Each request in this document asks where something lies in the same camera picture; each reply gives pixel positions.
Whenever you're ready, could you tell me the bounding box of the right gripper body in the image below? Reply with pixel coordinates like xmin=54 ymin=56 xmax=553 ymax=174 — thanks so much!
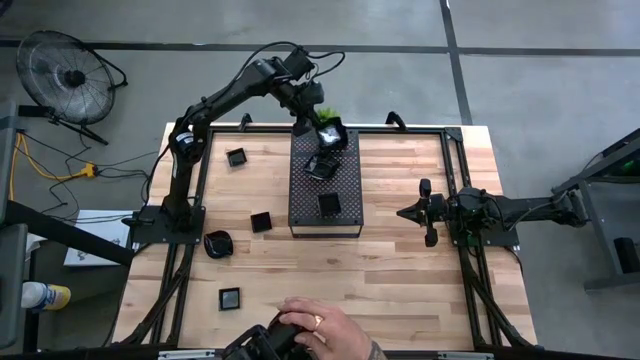
xmin=418 ymin=178 xmax=454 ymax=249

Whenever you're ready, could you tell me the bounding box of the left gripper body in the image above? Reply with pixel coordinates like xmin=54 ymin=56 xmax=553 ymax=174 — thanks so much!
xmin=292 ymin=82 xmax=326 ymax=119

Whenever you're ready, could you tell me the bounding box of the black wavy square mini plate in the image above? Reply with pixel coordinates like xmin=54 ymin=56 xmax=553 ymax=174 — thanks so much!
xmin=316 ymin=117 xmax=349 ymax=151

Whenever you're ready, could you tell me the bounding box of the black rounded wavy mini plate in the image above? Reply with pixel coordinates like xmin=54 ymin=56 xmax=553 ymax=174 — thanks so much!
xmin=302 ymin=151 xmax=343 ymax=182
xmin=203 ymin=229 xmax=235 ymax=260

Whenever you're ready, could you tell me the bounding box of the black perforated metal rack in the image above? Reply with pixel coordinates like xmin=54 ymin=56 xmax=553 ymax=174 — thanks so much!
xmin=287 ymin=128 xmax=366 ymax=240

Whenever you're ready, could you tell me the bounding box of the person's hand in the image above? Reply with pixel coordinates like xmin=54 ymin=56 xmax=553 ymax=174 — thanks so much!
xmin=277 ymin=296 xmax=374 ymax=360

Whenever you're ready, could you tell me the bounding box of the black metal cart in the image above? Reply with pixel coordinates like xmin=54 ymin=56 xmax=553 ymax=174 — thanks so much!
xmin=550 ymin=127 xmax=640 ymax=292

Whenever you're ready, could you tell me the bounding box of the black cylinder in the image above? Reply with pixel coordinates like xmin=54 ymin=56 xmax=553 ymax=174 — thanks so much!
xmin=613 ymin=236 xmax=640 ymax=274

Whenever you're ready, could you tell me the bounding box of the black handheld device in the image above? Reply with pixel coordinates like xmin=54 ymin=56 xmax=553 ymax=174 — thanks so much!
xmin=221 ymin=319 xmax=314 ymax=360

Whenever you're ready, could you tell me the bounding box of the white cardboard box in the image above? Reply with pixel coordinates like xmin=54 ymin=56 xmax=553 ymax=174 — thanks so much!
xmin=63 ymin=209 xmax=134 ymax=268

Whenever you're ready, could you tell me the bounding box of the black floor fan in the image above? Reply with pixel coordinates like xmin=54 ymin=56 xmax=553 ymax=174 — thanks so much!
xmin=14 ymin=29 xmax=129 ymax=147

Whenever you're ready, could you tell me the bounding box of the black stand beam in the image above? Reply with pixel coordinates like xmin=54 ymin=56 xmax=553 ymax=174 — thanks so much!
xmin=0 ymin=199 xmax=136 ymax=266

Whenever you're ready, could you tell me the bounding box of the white and yellow bottle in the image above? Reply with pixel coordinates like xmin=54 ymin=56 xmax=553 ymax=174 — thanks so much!
xmin=20 ymin=280 xmax=72 ymax=312

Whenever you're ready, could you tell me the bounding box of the grey cabinet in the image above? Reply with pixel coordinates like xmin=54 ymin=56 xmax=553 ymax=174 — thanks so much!
xmin=0 ymin=222 xmax=29 ymax=351

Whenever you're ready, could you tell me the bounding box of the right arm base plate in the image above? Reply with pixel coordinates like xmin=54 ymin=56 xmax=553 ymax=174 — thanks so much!
xmin=447 ymin=207 xmax=530 ymax=247

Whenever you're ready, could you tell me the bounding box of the black aluminium table frame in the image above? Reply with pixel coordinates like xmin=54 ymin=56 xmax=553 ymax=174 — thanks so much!
xmin=112 ymin=122 xmax=540 ymax=351

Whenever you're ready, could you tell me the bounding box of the silver table bracket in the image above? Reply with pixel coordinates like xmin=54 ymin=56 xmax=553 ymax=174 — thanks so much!
xmin=158 ymin=349 xmax=216 ymax=360
xmin=437 ymin=351 xmax=496 ymax=360

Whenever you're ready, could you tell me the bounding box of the black floor cable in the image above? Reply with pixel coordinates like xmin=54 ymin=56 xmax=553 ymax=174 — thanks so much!
xmin=22 ymin=130 xmax=161 ymax=221

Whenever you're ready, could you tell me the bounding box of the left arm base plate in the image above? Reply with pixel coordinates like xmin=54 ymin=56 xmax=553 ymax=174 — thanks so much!
xmin=130 ymin=205 xmax=206 ymax=246

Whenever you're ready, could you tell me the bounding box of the yellow extension cord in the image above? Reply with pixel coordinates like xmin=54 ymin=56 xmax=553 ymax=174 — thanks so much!
xmin=8 ymin=132 xmax=99 ymax=201

